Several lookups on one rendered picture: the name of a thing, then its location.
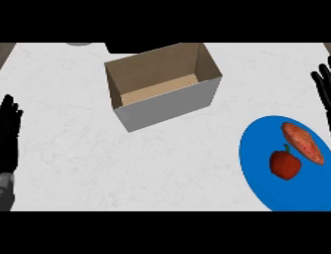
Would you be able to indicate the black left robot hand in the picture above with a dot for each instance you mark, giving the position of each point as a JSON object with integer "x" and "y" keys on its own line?
{"x": 2, "y": 139}

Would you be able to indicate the orange sweet potato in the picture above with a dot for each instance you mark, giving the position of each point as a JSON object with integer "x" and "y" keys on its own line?
{"x": 302, "y": 143}

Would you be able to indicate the open cardboard box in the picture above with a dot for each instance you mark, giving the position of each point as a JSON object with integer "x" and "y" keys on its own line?
{"x": 163, "y": 86}

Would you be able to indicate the red bell pepper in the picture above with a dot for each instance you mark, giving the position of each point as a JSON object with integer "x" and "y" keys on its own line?
{"x": 286, "y": 164}

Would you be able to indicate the grey round object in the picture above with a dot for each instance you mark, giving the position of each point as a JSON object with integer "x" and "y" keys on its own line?
{"x": 79, "y": 44}

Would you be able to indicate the blue oval plate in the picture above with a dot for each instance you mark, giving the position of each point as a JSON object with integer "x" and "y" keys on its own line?
{"x": 282, "y": 185}

